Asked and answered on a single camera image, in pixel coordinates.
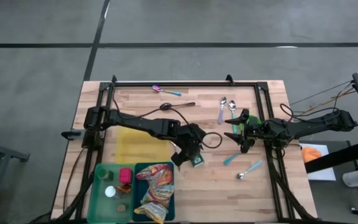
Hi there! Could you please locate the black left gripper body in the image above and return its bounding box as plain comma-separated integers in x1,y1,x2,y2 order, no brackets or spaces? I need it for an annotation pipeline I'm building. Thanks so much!
170,123,208,167

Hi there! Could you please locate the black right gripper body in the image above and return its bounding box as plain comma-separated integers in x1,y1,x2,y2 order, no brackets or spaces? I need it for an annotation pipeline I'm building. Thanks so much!
239,108,264,154

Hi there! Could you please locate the dark green spice tin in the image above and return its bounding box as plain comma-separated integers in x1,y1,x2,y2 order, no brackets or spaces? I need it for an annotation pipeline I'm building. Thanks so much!
190,154,206,169

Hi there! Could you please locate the red roast noodle packet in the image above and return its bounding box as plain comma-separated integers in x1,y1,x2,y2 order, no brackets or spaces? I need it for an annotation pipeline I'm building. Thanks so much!
135,164,175,187

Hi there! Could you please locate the blue yellow ramen packet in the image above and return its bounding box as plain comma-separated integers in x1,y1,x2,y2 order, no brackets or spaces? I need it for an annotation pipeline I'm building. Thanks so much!
140,183,175,208

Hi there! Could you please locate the yellow snack bag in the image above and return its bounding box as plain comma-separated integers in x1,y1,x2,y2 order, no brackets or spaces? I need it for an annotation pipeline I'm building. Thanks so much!
134,202,169,224

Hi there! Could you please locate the red paprika tin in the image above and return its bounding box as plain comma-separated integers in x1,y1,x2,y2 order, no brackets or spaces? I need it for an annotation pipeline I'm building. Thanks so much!
118,167,134,185

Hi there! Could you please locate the brown snack packet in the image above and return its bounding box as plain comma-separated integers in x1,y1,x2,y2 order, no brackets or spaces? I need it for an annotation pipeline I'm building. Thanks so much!
116,183,133,196

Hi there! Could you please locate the white-label glass spice jar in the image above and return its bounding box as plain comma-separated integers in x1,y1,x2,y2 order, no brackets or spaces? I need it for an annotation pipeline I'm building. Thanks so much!
104,185,119,200

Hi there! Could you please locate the green oregano spice jar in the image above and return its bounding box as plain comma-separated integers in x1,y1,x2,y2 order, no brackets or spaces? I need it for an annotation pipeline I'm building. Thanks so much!
96,167,114,182

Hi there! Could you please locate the dark black metal spoon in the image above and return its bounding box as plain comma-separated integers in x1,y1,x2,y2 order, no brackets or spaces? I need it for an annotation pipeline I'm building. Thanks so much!
159,101,196,112

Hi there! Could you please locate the yellow plastic bin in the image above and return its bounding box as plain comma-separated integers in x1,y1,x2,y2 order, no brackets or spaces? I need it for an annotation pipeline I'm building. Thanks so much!
115,125,172,165

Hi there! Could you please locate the iridescent rainbow metal spoon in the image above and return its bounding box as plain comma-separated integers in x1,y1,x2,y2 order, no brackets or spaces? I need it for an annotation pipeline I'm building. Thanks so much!
152,85,182,96

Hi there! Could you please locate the orange object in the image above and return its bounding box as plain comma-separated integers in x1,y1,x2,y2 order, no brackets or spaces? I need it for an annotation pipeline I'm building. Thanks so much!
301,146,323,164

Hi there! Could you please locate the teal plastic bin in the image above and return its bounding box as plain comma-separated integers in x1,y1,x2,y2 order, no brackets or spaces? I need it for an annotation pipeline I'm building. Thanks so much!
132,161,176,222

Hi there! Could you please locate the white paper sheet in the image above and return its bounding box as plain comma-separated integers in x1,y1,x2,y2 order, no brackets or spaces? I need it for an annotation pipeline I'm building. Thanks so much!
299,142,337,182

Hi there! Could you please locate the black equipment stand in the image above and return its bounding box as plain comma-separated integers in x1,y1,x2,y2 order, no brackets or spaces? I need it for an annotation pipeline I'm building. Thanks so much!
305,67,358,218

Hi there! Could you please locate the green translucent plastic bin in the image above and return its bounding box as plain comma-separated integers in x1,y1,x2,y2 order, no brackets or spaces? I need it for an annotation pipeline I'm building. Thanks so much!
87,163,136,223

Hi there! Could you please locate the grey side table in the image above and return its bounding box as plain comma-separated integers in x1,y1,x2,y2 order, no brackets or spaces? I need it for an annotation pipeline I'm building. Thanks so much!
0,133,30,224

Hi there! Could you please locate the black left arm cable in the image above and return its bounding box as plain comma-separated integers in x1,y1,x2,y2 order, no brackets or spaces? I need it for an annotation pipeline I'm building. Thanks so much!
112,90,224,150

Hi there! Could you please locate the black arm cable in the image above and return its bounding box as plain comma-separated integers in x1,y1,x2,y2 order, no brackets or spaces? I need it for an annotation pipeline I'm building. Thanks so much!
279,103,341,124
112,90,224,150

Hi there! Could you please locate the teal-handled silver spoon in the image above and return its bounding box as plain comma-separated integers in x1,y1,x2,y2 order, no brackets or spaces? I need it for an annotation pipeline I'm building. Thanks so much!
227,100,239,135

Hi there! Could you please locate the purple-handled silver spoon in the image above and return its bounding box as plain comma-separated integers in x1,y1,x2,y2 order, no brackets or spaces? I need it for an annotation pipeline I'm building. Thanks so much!
217,96,228,126

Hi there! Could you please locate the teal-handled black spoon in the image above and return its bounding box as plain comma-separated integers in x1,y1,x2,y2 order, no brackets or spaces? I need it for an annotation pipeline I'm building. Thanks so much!
223,151,241,166

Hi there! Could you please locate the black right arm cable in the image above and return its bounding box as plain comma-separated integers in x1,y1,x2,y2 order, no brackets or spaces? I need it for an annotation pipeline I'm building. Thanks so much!
279,103,341,124

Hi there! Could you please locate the light-blue-handled silver spoon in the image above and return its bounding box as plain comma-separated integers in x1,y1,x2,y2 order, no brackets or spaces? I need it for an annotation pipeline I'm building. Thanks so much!
236,160,264,180

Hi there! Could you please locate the black aluminium table frame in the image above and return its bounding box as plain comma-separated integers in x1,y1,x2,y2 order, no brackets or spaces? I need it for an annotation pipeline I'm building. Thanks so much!
73,80,309,222

